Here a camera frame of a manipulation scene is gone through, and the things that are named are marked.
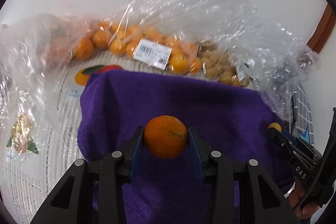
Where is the bag of brown longans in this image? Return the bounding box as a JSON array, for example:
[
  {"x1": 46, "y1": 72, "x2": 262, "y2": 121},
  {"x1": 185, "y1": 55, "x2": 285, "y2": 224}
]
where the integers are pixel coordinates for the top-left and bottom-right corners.
[{"x1": 198, "y1": 40, "x2": 251, "y2": 88}]

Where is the brown wooden door frame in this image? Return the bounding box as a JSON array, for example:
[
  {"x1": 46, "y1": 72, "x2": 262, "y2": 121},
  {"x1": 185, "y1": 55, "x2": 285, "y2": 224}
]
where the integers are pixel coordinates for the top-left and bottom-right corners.
[{"x1": 307, "y1": 4, "x2": 335, "y2": 53}]

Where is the orange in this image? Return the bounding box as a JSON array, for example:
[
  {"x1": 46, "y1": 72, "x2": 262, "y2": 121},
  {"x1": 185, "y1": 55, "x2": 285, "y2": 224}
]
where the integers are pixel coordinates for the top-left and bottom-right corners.
[{"x1": 144, "y1": 115, "x2": 188, "y2": 159}]

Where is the right hand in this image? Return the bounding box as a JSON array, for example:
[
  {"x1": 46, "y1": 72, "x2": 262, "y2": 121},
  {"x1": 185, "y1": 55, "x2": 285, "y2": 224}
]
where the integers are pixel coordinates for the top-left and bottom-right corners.
[{"x1": 287, "y1": 180, "x2": 321, "y2": 221}]

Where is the pinkish plastic bag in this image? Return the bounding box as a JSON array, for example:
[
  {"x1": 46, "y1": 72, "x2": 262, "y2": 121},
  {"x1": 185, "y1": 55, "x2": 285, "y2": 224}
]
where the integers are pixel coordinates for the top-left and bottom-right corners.
[{"x1": 1, "y1": 14, "x2": 98, "y2": 79}]

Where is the clear bag of small oranges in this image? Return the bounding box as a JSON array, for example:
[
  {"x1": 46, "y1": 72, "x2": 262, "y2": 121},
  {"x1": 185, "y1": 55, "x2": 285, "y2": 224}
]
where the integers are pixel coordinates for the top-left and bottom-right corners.
[{"x1": 72, "y1": 5, "x2": 202, "y2": 75}]

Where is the large clear plastic bag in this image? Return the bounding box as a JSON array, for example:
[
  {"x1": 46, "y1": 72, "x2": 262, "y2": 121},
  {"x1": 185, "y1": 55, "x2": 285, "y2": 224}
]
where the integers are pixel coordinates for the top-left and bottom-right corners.
[{"x1": 112, "y1": 0, "x2": 319, "y2": 120}]

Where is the purple towel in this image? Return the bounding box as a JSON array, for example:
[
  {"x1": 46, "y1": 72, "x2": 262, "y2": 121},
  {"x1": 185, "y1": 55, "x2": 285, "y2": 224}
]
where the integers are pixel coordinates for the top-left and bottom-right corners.
[{"x1": 77, "y1": 70, "x2": 294, "y2": 223}]

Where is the small yellow kumquat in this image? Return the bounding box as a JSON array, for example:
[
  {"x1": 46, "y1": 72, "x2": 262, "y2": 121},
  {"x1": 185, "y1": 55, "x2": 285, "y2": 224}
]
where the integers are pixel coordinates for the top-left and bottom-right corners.
[{"x1": 268, "y1": 123, "x2": 282, "y2": 132}]

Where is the grey checked cushion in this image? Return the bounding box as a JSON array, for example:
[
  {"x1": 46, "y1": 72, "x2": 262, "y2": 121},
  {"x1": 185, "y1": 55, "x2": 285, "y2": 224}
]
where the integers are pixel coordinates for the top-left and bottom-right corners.
[{"x1": 291, "y1": 83, "x2": 314, "y2": 147}]

